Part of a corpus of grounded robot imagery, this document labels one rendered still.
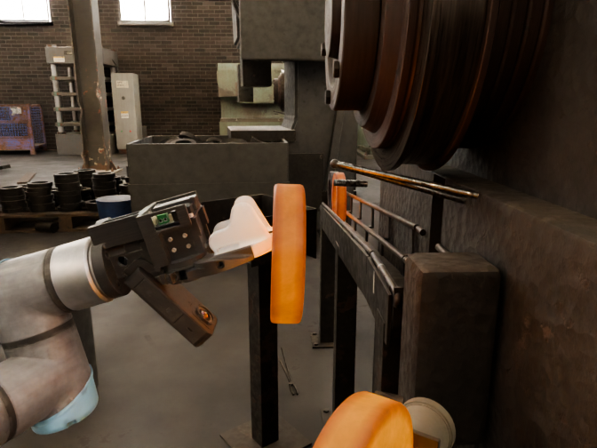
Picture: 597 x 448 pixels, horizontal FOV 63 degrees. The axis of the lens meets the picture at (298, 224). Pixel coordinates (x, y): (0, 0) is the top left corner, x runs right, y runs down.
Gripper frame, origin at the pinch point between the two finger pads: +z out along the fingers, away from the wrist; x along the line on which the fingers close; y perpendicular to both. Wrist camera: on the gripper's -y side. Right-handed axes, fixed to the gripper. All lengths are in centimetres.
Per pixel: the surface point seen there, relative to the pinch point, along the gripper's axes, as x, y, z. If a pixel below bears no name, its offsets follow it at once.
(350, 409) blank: -22.8, -6.6, 2.4
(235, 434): 76, -78, -37
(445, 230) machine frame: 22.8, -12.7, 23.4
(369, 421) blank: -24.2, -6.8, 3.5
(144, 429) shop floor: 80, -71, -65
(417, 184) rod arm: 14.2, -1.9, 18.6
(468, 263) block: 2.5, -10.0, 19.9
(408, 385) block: 2.1, -23.8, 9.4
